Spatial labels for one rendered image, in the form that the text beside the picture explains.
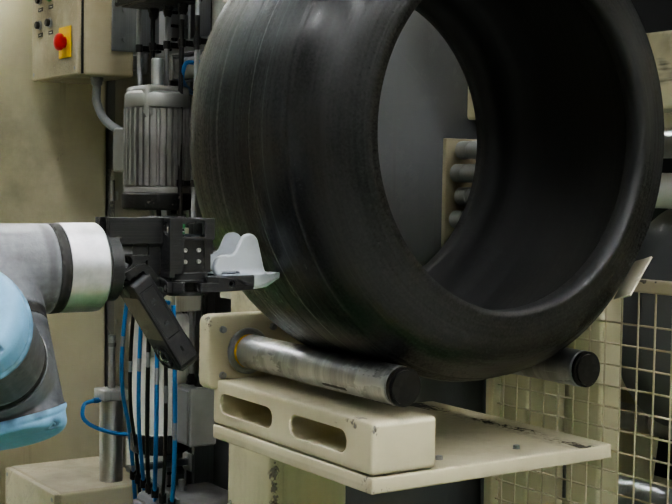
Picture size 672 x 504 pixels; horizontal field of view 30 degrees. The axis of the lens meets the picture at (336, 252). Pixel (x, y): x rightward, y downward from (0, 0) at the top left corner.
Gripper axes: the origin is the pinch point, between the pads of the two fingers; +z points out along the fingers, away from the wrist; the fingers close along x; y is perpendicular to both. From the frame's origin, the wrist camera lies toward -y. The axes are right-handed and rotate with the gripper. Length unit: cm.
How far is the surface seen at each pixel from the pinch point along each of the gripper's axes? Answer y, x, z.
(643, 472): -43, 45, 112
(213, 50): 26.0, 9.7, -1.9
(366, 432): -16.0, -9.2, 7.2
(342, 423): -15.7, -4.6, 7.2
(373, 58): 24.0, -12.1, 5.2
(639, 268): 1.0, -10.7, 47.6
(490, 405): -23, 28, 58
